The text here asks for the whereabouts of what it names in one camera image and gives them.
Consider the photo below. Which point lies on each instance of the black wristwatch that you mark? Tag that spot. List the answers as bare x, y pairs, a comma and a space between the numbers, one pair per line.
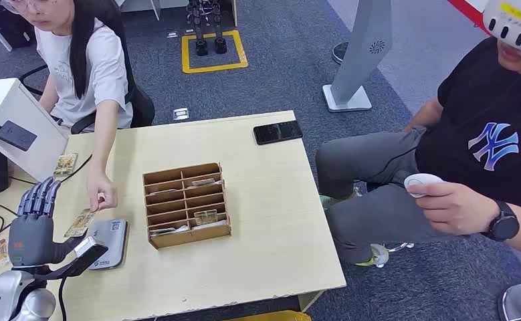
504, 226

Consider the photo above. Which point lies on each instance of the headset person's left hand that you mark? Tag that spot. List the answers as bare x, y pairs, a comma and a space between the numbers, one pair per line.
459, 210

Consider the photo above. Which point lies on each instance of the yellow floor tape square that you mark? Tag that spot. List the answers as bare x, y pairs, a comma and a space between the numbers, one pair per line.
216, 67

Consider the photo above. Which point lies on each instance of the person wearing VR headset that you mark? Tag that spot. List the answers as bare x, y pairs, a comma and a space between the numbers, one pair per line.
477, 111

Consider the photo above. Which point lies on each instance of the black standing robot legs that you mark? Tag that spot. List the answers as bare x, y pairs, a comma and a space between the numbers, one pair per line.
201, 46

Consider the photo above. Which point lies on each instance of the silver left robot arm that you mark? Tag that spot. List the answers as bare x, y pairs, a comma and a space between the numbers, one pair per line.
7, 294

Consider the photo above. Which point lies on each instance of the person's left hand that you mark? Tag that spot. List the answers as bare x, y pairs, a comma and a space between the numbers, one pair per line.
103, 192

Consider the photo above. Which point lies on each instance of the white handheld controller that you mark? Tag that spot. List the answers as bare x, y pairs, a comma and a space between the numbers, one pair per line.
419, 180

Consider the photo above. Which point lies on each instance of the chrome chair base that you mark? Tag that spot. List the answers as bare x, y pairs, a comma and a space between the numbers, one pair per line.
399, 246

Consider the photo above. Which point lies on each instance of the white key cards stack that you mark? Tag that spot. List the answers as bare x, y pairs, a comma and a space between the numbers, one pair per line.
167, 231

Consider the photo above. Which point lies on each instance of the upright printed key card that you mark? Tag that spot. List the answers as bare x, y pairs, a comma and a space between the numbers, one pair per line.
205, 217

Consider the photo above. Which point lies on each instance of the printed ID card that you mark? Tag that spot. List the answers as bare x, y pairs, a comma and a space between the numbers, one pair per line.
79, 225

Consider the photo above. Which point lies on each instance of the white key card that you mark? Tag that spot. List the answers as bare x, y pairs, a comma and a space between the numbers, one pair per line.
211, 225

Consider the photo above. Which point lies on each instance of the black office chair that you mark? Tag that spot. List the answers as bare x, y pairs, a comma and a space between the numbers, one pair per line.
142, 106

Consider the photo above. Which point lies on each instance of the wooden desk side panel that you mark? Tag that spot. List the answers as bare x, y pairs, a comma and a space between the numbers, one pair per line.
309, 301

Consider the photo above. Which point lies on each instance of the wooden slotted card organizer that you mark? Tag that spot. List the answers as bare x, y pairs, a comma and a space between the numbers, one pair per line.
185, 239

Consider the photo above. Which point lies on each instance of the black round floor object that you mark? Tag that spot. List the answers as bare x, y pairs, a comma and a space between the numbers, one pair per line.
340, 53

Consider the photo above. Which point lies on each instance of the black square pad device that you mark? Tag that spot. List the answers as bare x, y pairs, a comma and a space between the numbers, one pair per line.
15, 135

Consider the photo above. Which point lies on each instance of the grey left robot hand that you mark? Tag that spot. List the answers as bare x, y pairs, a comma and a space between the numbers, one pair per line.
32, 239

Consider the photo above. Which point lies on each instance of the yellow floor tape strip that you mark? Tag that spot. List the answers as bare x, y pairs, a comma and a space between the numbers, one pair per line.
278, 316

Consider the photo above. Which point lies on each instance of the white slanted console stand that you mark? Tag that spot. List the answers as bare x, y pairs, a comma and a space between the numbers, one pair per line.
3, 99

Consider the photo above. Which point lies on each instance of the black cabinet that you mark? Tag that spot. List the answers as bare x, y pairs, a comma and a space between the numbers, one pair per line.
10, 26

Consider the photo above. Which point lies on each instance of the small silver floor socket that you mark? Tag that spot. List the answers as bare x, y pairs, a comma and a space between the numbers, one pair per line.
172, 34

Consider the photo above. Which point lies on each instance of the grey kiosk stand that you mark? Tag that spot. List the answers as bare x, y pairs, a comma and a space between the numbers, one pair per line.
362, 53

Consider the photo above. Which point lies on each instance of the white VR headset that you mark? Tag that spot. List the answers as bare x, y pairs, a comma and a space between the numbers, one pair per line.
517, 22

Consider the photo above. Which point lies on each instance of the pale printed key card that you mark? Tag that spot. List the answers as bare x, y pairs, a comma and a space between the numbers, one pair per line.
203, 181

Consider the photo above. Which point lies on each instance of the printed card with green picture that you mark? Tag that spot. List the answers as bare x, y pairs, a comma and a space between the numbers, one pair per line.
65, 165

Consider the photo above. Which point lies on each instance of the white desk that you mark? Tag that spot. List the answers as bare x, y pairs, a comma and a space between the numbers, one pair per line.
136, 4

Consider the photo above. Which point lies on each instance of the person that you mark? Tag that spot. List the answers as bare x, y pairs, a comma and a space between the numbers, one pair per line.
100, 75

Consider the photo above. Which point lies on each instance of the person's left forearm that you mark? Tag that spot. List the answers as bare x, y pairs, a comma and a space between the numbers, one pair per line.
105, 137

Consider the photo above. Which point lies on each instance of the black smartphone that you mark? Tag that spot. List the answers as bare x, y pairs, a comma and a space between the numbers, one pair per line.
278, 132

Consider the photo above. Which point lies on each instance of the headset person's right forearm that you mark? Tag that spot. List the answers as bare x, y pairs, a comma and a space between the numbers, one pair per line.
424, 115

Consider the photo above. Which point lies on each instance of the grey card reader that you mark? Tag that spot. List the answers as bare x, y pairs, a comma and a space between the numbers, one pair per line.
111, 239

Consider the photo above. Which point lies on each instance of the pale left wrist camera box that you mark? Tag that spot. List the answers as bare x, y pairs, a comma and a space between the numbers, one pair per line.
87, 246

